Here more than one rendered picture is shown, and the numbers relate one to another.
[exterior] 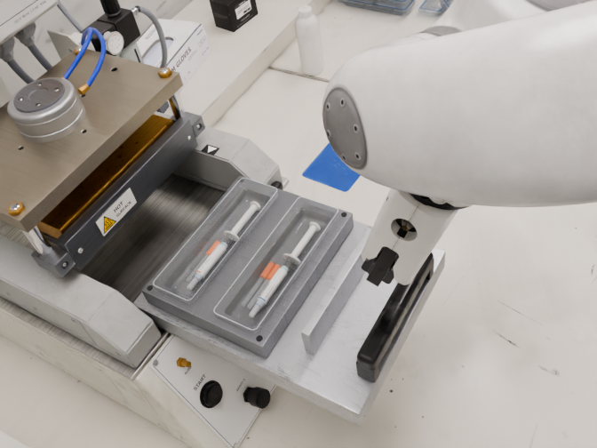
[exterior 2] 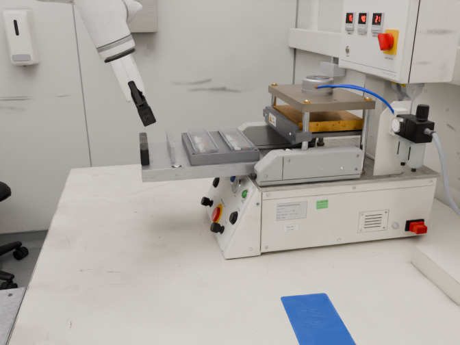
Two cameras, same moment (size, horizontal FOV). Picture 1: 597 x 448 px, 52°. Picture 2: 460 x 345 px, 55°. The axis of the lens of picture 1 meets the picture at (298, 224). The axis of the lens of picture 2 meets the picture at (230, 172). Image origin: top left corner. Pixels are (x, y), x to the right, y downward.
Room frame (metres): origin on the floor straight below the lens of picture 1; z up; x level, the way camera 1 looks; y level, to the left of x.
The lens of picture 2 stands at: (1.17, -0.76, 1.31)
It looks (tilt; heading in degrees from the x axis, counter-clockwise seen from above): 20 degrees down; 129
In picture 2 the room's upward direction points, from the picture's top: straight up
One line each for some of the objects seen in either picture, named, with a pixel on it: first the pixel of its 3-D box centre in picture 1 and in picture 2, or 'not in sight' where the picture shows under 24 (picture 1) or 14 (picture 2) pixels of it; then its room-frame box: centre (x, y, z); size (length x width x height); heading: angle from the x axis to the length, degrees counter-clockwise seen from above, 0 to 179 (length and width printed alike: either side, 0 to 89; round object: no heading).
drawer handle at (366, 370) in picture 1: (397, 311); (144, 147); (0.35, -0.08, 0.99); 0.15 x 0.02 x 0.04; 141
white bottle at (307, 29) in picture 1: (309, 40); not in sight; (1.15, -0.10, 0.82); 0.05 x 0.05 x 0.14
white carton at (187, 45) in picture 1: (159, 64); not in sight; (1.16, 0.22, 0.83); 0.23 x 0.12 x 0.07; 151
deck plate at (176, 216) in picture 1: (91, 215); (324, 159); (0.65, 0.29, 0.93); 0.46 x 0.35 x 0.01; 51
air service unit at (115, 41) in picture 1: (115, 46); (409, 135); (0.88, 0.22, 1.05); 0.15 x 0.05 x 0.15; 141
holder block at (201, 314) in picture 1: (250, 257); (218, 146); (0.47, 0.06, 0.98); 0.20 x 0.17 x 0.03; 141
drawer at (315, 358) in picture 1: (287, 276); (199, 151); (0.44, 0.02, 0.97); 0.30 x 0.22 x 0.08; 51
